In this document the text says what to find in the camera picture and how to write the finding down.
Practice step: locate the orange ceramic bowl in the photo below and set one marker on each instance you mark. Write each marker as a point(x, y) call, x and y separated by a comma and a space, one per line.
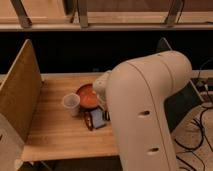
point(88, 97)

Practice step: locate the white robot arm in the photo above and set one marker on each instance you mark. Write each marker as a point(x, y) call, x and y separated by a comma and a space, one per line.
point(134, 93)

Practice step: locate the dark red flat object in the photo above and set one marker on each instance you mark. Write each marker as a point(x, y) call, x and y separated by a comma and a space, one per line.
point(88, 120)

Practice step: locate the clear plastic cup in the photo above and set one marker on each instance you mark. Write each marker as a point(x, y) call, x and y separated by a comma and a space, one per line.
point(72, 103)

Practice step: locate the right dark side panel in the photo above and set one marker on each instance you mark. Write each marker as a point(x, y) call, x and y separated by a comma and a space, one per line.
point(181, 103)

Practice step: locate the left wooden side panel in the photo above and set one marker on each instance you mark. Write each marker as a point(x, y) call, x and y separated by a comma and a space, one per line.
point(19, 92)

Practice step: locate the wooden shelf rail background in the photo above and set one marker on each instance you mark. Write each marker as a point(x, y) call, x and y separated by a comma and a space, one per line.
point(105, 15)

